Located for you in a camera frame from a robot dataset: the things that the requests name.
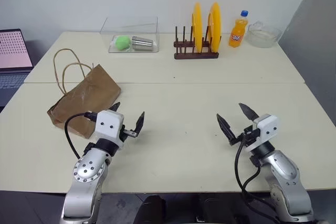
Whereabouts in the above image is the clear glass bowl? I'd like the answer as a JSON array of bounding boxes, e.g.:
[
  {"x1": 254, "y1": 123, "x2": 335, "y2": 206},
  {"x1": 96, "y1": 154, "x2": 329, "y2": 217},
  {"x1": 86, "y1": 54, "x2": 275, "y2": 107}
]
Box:
[{"x1": 247, "y1": 20, "x2": 283, "y2": 49}]

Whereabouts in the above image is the yellow plate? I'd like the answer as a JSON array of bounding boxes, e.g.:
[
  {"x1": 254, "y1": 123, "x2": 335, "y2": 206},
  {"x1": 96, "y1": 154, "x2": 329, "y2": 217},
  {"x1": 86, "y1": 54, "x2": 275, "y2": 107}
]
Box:
[
  {"x1": 191, "y1": 2, "x2": 203, "y2": 54},
  {"x1": 207, "y1": 2, "x2": 223, "y2": 52}
]

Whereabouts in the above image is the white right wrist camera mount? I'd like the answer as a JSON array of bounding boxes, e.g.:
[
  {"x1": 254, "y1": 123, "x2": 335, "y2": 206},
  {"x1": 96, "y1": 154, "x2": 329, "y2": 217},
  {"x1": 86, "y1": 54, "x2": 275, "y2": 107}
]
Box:
[{"x1": 243, "y1": 114, "x2": 280, "y2": 153}]

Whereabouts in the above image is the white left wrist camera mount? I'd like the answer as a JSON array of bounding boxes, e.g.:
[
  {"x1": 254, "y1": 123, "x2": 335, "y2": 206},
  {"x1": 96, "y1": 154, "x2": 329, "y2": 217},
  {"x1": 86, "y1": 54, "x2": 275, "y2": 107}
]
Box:
[{"x1": 94, "y1": 110, "x2": 124, "y2": 147}]

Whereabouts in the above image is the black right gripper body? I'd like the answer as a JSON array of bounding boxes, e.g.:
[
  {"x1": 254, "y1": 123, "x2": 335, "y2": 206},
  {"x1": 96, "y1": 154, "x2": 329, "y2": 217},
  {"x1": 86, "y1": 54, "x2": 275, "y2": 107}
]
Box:
[{"x1": 229, "y1": 125, "x2": 261, "y2": 146}]

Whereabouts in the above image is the dark rounded shape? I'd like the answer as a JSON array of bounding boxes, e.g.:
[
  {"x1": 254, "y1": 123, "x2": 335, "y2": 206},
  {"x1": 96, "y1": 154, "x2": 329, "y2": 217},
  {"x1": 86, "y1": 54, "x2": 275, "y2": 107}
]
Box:
[{"x1": 135, "y1": 194, "x2": 167, "y2": 224}]

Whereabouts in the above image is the laptop with pink screen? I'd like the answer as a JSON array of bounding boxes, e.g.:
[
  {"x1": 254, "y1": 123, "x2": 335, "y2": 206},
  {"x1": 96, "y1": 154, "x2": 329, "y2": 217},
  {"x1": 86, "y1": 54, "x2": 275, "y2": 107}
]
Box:
[{"x1": 0, "y1": 28, "x2": 34, "y2": 92}]

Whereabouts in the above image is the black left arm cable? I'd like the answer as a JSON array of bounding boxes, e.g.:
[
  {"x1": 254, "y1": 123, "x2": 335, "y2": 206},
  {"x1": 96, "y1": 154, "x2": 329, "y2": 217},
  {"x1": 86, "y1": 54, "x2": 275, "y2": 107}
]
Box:
[{"x1": 64, "y1": 112, "x2": 98, "y2": 159}]

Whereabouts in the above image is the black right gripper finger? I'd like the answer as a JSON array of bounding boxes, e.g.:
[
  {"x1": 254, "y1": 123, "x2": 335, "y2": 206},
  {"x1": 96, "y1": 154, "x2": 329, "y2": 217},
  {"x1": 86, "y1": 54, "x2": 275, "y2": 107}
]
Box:
[
  {"x1": 238, "y1": 103, "x2": 260, "y2": 121},
  {"x1": 216, "y1": 113, "x2": 239, "y2": 141}
]

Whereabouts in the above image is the steel cup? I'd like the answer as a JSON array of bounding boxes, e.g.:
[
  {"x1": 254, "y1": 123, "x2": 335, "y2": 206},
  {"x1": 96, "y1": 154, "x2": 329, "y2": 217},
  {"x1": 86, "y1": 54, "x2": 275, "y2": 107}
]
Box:
[{"x1": 131, "y1": 36, "x2": 155, "y2": 51}]

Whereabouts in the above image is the clear plastic box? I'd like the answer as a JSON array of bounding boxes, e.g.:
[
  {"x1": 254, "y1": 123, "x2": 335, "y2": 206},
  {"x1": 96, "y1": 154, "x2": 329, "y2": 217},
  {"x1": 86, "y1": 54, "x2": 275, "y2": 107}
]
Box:
[{"x1": 100, "y1": 16, "x2": 160, "y2": 54}]

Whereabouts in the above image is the green ball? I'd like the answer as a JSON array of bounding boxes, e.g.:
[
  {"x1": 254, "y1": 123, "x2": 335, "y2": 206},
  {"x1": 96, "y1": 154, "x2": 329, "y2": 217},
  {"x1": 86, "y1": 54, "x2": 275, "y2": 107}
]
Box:
[{"x1": 113, "y1": 36, "x2": 131, "y2": 51}]

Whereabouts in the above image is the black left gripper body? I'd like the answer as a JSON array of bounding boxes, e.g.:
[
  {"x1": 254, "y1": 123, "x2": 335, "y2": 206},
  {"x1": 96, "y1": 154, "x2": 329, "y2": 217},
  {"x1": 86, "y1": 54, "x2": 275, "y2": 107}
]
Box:
[{"x1": 119, "y1": 125, "x2": 139, "y2": 143}]

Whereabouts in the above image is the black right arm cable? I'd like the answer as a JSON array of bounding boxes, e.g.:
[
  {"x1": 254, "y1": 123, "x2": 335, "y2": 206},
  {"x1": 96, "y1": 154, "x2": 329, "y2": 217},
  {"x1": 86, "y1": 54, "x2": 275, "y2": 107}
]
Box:
[{"x1": 234, "y1": 135, "x2": 281, "y2": 221}]

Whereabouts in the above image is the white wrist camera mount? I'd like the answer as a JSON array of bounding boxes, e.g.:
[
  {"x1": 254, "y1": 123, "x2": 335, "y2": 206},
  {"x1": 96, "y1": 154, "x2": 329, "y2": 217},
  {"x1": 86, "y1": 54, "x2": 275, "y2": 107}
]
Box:
[
  {"x1": 94, "y1": 110, "x2": 124, "y2": 147},
  {"x1": 243, "y1": 114, "x2": 280, "y2": 153}
]

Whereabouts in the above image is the brown paper bag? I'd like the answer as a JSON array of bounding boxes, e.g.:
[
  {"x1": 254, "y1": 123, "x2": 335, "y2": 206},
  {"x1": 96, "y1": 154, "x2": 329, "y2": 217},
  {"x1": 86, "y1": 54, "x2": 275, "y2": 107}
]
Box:
[{"x1": 47, "y1": 48, "x2": 122, "y2": 139}]

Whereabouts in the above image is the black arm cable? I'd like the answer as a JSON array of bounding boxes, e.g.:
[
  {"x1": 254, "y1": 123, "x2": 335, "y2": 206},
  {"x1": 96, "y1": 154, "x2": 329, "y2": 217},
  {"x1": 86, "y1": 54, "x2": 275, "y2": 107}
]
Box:
[
  {"x1": 64, "y1": 112, "x2": 98, "y2": 159},
  {"x1": 234, "y1": 135, "x2": 281, "y2": 221}
]

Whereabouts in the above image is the orange soda bottle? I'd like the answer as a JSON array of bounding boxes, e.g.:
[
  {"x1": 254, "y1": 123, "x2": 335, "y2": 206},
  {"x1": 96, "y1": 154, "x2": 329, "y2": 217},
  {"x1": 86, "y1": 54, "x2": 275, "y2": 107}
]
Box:
[{"x1": 228, "y1": 10, "x2": 249, "y2": 48}]

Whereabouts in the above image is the dark wooden plate rack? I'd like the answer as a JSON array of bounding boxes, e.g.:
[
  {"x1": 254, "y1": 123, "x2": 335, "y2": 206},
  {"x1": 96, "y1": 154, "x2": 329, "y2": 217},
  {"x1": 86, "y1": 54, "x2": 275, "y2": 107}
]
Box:
[{"x1": 173, "y1": 26, "x2": 219, "y2": 60}]

